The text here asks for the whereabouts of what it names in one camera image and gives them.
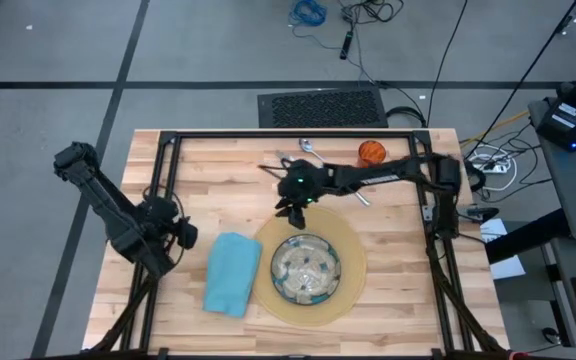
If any yellow cable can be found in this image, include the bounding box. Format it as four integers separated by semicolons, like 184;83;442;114
460;108;532;147

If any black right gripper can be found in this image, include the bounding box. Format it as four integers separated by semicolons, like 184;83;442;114
257;163;333;207

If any black stand beam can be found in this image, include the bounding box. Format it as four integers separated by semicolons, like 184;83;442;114
485;208;572;265

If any thin black hanging cable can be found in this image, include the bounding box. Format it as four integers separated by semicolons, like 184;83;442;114
478;0;576;142
424;0;470;129

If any black computer mouse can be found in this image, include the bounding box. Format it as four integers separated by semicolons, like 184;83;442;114
541;326;563;346

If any black perforated floor grille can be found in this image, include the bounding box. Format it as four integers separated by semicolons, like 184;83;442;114
256;87;389;130

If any black aluminium table frame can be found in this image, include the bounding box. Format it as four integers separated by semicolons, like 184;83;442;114
81;128;512;360

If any orange textured plastic cup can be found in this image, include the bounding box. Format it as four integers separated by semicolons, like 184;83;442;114
357;139;388;167

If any teal cloth napkin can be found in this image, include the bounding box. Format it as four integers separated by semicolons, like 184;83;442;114
202;231;264;319

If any round woven tan placemat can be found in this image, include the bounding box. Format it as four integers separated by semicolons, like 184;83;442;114
252;205;368;328

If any black power bar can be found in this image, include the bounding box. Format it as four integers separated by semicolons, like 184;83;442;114
338;30;356;62

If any black box device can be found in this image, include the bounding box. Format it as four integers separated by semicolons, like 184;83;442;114
534;98;576;153

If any blue coiled cable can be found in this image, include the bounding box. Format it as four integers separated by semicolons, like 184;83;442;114
287;0;329;29

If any silver spoon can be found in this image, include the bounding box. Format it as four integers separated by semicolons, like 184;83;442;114
298;137;327;164

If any black tangled cable bundle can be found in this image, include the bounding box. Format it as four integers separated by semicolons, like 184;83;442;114
338;0;405;25

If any white paper sheet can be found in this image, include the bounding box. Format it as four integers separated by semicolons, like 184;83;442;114
478;217;527;281

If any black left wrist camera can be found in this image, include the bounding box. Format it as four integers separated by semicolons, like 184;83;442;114
175;216;200;251

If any black coiled cable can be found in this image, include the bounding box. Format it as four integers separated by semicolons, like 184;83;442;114
384;105;428;129

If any floral patterned plate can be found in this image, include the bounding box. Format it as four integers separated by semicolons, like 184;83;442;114
269;232;343;306

